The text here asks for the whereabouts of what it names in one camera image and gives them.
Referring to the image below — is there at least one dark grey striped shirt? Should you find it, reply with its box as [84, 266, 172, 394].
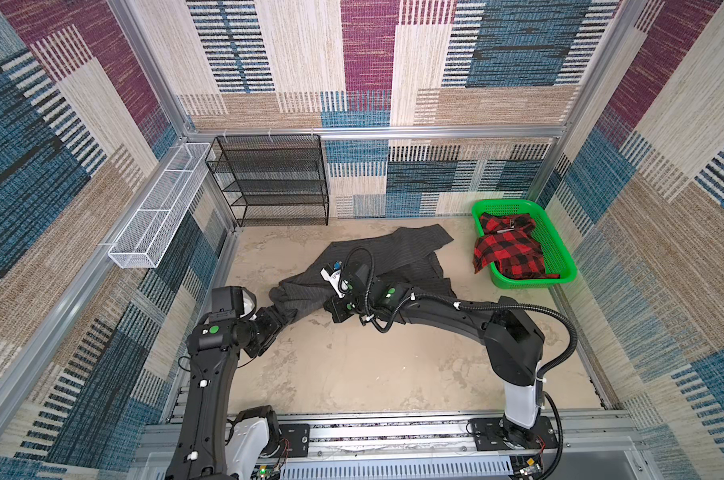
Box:
[268, 224, 458, 325]

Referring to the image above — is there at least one green plastic basket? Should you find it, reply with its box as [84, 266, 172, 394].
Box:
[472, 199, 577, 289]

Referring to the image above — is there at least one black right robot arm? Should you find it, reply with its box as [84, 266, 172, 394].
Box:
[321, 262, 578, 449]

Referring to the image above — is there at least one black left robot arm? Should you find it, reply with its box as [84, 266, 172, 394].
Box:
[165, 286, 284, 479]

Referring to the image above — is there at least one red black plaid shirt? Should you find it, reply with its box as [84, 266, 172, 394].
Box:
[473, 213, 560, 280]

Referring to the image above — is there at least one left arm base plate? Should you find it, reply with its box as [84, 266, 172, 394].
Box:
[225, 422, 310, 466]

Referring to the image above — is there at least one black wire shelf rack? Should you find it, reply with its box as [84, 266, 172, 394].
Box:
[207, 134, 330, 227]

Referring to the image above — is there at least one white wire mesh tray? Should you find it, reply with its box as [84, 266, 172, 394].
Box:
[108, 143, 211, 269]

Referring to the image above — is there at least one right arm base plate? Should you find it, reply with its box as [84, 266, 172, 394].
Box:
[466, 416, 560, 451]

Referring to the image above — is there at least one black corrugated cable conduit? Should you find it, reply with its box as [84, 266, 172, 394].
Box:
[342, 245, 579, 480]

